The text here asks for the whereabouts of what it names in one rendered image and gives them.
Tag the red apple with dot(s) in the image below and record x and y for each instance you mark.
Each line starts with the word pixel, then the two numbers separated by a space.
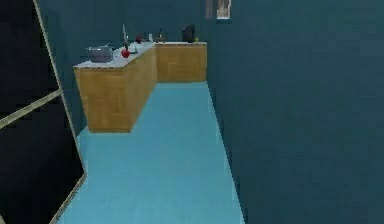
pixel 125 53

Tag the dark red round fruit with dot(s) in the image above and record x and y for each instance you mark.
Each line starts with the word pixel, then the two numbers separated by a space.
pixel 138 38

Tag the framed wall picture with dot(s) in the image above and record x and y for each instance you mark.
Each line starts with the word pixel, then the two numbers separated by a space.
pixel 223 8

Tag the grey sink tap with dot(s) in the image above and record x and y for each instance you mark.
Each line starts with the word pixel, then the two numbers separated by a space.
pixel 124 35

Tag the black coffee machine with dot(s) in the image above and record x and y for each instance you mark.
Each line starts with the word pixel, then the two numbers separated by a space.
pixel 188 33

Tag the wooden corner cupboard pale top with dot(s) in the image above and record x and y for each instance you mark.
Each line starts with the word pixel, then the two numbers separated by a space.
pixel 181 63

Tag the grey metal pot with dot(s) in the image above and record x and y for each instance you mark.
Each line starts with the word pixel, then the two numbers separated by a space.
pixel 100 54

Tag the black fridge with pale trim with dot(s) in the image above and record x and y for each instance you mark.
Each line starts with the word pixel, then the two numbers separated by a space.
pixel 30 140

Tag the dark glass bottle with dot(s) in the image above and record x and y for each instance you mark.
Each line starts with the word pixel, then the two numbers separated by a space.
pixel 160 35

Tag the wooden counter cupboard pale top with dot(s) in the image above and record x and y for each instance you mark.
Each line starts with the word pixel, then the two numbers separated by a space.
pixel 113 96

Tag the pale small cup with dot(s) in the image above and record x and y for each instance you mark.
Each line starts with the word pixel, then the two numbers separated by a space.
pixel 150 37

